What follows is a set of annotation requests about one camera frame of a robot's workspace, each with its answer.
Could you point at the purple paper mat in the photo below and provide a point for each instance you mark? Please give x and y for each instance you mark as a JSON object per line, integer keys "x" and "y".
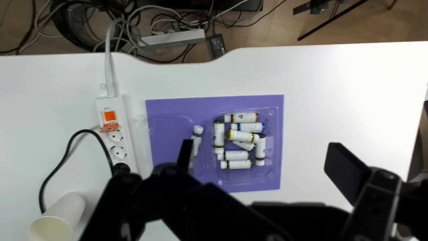
{"x": 169, "y": 133}

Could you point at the slim white tube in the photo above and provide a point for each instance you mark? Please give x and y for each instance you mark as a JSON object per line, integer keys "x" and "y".
{"x": 245, "y": 144}

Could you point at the white paper cup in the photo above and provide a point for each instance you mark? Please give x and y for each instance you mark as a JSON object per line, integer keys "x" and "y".
{"x": 58, "y": 218}

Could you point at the white tube yellow bands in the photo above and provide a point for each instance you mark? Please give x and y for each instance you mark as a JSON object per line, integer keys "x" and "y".
{"x": 241, "y": 135}

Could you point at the clear plastic tray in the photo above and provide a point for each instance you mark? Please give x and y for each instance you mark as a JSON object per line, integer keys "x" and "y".
{"x": 172, "y": 151}

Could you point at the grey floor power strip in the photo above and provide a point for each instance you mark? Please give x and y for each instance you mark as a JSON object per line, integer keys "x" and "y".
{"x": 174, "y": 37}

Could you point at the white tube orange band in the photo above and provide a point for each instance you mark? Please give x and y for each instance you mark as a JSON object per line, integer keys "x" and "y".
{"x": 241, "y": 116}

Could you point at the short white tube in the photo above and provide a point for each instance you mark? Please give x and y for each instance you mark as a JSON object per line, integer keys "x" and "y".
{"x": 220, "y": 154}

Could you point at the small white tube white cap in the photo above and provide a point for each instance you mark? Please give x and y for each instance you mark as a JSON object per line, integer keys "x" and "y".
{"x": 197, "y": 135}

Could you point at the black tripod legs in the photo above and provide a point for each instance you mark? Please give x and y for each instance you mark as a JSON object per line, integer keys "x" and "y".
{"x": 329, "y": 17}

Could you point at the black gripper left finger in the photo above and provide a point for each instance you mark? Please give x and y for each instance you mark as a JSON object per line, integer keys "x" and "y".
{"x": 185, "y": 154}

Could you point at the white power strip orange switch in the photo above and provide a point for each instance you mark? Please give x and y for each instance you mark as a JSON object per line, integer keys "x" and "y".
{"x": 117, "y": 133}

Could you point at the white tube dark band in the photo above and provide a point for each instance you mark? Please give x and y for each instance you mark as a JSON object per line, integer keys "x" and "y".
{"x": 260, "y": 150}

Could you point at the white tube black band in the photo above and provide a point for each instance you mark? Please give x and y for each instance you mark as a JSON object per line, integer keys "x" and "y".
{"x": 218, "y": 132}

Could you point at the white tube dark cap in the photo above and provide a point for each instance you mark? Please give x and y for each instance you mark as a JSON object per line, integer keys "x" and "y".
{"x": 248, "y": 127}

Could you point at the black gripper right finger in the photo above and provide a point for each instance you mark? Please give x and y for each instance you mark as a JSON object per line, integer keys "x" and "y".
{"x": 347, "y": 171}

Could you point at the black power adapter brick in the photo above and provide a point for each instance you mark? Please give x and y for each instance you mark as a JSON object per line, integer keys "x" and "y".
{"x": 217, "y": 45}

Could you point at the plain white tube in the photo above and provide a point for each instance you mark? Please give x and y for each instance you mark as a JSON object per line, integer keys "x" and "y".
{"x": 236, "y": 155}

